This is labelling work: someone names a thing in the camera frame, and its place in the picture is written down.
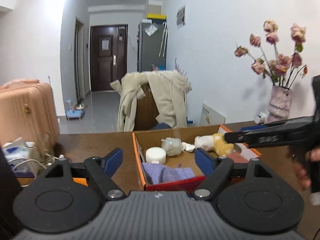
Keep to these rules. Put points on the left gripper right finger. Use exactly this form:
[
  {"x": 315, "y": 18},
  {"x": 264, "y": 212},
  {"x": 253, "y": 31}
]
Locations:
[{"x": 217, "y": 172}]

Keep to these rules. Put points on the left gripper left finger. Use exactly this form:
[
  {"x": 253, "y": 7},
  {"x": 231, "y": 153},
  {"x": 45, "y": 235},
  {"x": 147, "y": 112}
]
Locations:
[{"x": 99, "y": 172}]

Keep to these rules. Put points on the white and yellow plush toy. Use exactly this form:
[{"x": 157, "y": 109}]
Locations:
[{"x": 215, "y": 142}]

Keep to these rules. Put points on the white plastic bag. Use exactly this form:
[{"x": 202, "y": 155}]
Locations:
[{"x": 186, "y": 147}]

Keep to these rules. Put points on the lavender knit pouch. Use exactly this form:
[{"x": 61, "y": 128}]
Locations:
[{"x": 158, "y": 173}]

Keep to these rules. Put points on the white round sponge block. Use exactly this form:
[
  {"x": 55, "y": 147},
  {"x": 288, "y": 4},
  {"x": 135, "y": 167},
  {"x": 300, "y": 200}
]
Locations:
[{"x": 155, "y": 155}]

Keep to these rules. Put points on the person's right hand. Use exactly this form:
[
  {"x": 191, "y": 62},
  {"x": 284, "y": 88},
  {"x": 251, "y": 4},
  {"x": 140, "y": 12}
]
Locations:
[{"x": 301, "y": 159}]

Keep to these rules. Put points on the pink textured ceramic vase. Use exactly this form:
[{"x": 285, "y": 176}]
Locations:
[{"x": 279, "y": 104}]

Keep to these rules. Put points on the small white medicine bottle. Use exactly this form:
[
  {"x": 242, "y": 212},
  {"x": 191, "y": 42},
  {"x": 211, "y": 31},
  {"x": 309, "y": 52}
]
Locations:
[{"x": 260, "y": 118}]

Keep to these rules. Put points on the red cardboard fruit box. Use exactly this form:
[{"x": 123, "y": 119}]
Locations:
[{"x": 143, "y": 140}]

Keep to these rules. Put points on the dried pink rose bouquet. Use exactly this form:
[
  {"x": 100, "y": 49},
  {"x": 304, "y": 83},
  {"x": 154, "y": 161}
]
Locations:
[{"x": 283, "y": 69}]

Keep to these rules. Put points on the brown wooden chair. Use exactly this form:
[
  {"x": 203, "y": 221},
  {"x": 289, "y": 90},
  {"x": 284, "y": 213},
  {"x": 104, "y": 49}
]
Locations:
[{"x": 146, "y": 112}]

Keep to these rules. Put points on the black paper shopping bag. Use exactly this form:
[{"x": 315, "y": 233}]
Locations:
[{"x": 10, "y": 188}]

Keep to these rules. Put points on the beige coat on chair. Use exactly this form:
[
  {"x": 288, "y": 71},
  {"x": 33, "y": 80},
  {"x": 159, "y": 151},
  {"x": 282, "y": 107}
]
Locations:
[{"x": 169, "y": 89}]

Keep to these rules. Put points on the pink hard-shell suitcase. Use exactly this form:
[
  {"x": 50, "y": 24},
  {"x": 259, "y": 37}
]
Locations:
[{"x": 28, "y": 109}]

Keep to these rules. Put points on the dark brown entrance door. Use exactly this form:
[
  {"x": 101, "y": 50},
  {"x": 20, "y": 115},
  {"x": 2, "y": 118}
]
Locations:
[{"x": 108, "y": 55}]

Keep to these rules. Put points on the grey refrigerator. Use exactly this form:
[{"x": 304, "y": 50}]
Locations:
[{"x": 150, "y": 42}]

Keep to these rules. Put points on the yellow box on refrigerator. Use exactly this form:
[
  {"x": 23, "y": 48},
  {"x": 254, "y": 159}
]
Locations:
[{"x": 156, "y": 16}]

